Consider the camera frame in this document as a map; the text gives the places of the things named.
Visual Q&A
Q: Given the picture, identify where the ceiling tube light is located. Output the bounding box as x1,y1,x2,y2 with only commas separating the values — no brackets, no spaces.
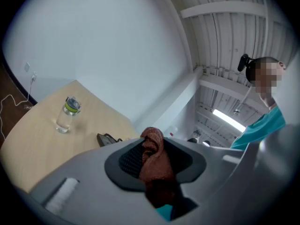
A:
212,108,247,133

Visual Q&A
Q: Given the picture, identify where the black head-worn camera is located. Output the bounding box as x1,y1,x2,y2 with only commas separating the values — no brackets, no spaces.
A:
237,53,255,73

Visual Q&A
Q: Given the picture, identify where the white charging cable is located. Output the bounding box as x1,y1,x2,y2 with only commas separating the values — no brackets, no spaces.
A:
0,78,36,141

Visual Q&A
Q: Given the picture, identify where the black box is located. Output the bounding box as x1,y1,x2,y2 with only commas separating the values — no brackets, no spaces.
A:
96,133,114,148

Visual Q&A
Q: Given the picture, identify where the person's teal shirt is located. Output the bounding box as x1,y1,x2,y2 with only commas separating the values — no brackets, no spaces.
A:
154,105,287,222

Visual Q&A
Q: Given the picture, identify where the white box with red label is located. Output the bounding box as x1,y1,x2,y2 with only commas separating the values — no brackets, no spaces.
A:
167,125,179,137

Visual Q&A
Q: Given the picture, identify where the green-lidded clear water bottle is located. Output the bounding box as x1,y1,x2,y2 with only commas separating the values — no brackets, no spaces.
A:
55,95,82,134

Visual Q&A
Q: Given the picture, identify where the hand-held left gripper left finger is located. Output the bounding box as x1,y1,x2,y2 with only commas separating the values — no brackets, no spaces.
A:
30,136,170,225

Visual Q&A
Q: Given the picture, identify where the brown cloth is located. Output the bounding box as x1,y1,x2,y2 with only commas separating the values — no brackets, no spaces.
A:
137,126,179,209

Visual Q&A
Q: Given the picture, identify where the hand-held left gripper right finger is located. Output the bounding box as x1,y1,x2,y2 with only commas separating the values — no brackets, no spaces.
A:
164,136,245,225

